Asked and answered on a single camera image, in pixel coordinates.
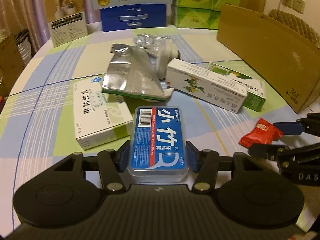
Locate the red candy wrapper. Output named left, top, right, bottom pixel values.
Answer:
left=239, top=118, right=283, bottom=148

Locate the blue dental floss picks box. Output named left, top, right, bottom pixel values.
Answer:
left=127, top=106, right=189, bottom=184

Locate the white green medicine box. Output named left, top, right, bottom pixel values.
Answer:
left=73, top=76, right=133, bottom=150

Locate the green white spray box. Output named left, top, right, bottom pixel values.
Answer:
left=208, top=62, right=266, bottom=112

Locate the white parrot ointment box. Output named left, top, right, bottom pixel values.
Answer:
left=165, top=59, right=247, bottom=113

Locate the silver foil pouch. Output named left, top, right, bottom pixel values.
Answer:
left=102, top=43, right=165, bottom=101

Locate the white power adapter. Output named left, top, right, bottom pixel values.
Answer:
left=155, top=39, right=180, bottom=80

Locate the clear plastic packaging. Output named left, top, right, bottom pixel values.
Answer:
left=133, top=34, right=171, bottom=55

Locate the brown cardboard box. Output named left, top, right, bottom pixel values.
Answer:
left=217, top=4, right=319, bottom=113

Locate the checkered tablecloth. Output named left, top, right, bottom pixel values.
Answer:
left=1, top=23, right=319, bottom=236

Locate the wicker chair back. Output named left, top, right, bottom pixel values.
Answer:
left=268, top=9, right=320, bottom=49

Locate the blue milk carton box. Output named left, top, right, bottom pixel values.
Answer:
left=100, top=4, right=167, bottom=32

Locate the white product box with photo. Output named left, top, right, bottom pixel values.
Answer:
left=43, top=0, right=88, bottom=47

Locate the green tissue packs stack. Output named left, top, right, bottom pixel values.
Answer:
left=171, top=0, right=241, bottom=30

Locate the wall power socket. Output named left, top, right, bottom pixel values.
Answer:
left=281, top=0, right=305, bottom=14

